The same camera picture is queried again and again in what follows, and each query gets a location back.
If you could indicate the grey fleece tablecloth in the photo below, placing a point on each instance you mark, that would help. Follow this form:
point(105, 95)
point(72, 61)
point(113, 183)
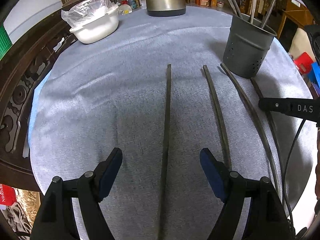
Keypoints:
point(100, 105)

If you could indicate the blue plastic box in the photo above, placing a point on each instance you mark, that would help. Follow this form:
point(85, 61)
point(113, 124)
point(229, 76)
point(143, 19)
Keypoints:
point(315, 76)

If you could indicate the red plastic chair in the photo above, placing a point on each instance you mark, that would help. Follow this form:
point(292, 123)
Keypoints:
point(303, 62)

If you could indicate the brown cloth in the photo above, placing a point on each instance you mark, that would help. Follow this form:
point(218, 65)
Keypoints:
point(17, 217)

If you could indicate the clear plastic bag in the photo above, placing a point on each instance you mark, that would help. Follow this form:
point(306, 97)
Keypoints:
point(87, 10)

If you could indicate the red paper bag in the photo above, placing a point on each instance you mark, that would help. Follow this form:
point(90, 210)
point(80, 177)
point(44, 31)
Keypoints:
point(7, 195)

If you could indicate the green thermos flask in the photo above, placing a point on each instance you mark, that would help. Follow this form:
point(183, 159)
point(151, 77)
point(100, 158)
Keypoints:
point(4, 42)

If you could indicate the grey perforated chopstick holder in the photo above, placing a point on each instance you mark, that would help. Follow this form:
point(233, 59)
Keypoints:
point(245, 50)

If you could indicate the cream armchair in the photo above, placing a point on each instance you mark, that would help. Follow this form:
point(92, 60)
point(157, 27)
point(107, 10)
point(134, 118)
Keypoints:
point(300, 42)

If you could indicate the white round dish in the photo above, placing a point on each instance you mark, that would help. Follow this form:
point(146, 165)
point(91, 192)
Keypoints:
point(125, 9)

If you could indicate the blue plastic jug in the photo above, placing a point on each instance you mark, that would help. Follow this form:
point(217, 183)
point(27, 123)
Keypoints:
point(132, 2)

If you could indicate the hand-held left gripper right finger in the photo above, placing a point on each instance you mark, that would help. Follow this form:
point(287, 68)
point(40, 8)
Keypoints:
point(212, 175)

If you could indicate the dark carved wooden sideboard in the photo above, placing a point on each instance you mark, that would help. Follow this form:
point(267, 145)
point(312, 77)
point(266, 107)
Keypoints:
point(15, 80)

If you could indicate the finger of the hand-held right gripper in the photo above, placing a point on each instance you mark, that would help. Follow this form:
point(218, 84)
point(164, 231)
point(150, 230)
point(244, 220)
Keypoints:
point(273, 105)
point(313, 40)

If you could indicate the light blue table cover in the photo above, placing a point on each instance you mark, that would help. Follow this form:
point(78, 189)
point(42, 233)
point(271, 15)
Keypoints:
point(35, 110)

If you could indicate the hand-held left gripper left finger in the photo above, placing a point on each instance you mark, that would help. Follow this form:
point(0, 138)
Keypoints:
point(110, 172)

